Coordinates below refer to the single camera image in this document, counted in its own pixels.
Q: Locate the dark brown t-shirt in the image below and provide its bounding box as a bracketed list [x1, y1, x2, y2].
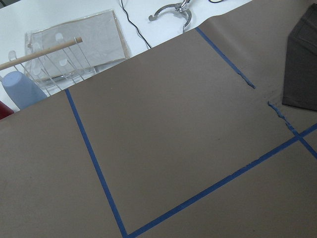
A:
[282, 3, 317, 111]

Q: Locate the clear plastic document sleeve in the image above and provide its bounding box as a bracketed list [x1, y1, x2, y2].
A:
[24, 9, 130, 80]

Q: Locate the wooden dowel stick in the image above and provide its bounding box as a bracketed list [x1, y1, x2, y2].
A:
[0, 37, 83, 70]

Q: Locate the metal reacher grabber tool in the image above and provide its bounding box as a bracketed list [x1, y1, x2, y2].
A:
[148, 0, 192, 33]

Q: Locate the light blue plastic cup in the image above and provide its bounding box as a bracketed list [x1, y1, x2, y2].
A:
[2, 71, 47, 110]

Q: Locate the red bottle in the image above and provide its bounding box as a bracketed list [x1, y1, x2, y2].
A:
[0, 101, 14, 119]

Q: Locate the black cable on table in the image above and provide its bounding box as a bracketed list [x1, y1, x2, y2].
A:
[119, 0, 152, 49]

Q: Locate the white wire rack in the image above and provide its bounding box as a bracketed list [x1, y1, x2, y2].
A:
[8, 33, 97, 96]

